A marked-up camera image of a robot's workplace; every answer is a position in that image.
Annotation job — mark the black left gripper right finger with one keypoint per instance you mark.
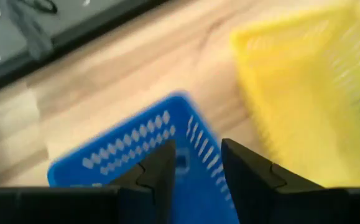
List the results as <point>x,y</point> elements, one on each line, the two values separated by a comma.
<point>260,193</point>

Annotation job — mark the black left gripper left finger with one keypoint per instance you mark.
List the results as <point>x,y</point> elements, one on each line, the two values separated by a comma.
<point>148,193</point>

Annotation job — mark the blue plastic basket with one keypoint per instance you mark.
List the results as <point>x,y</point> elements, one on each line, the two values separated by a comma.
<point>195,199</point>

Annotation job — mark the yellow plastic basket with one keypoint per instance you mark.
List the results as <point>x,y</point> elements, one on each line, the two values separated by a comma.
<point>291,109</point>

